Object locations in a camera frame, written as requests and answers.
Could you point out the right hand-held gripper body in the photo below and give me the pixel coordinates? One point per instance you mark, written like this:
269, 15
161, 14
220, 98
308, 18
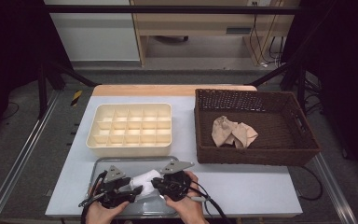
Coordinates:
177, 186

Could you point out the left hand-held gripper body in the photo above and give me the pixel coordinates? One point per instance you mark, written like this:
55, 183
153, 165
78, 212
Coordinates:
112, 194

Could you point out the white sock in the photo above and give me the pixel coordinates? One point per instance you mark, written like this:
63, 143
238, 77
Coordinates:
143, 180

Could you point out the clear plastic box lid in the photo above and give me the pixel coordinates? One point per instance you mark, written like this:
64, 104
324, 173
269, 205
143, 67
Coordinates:
136, 163

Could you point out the cream divided storage box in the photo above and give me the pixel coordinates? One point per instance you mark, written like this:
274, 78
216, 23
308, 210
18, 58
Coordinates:
130, 151

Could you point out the brown wicker basket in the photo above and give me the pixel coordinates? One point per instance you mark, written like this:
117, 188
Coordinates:
279, 133

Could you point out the person's left hand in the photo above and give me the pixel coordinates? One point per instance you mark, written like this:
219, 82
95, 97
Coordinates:
101, 216

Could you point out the person's right hand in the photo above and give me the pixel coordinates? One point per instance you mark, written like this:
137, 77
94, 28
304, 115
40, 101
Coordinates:
192, 211

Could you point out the yellow black striped tape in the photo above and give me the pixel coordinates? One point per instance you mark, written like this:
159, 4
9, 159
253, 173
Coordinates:
76, 98

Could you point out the white cabinet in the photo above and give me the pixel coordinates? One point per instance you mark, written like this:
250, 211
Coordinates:
96, 37

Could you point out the light wooden desk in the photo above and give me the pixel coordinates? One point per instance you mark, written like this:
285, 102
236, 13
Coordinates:
199, 21

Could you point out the black curtain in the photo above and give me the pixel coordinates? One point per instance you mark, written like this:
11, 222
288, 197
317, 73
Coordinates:
348, 77
9, 46

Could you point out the aluminium rail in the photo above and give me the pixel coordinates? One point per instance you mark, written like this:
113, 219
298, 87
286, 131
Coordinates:
333, 186
31, 140

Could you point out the black metal frame stand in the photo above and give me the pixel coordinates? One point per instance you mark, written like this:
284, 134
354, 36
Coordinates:
273, 74
42, 93

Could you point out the black horizontal frame bar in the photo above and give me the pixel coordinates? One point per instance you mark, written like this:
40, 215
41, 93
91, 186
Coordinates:
167, 9

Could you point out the white wall socket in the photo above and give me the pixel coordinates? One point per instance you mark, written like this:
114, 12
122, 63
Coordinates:
261, 2

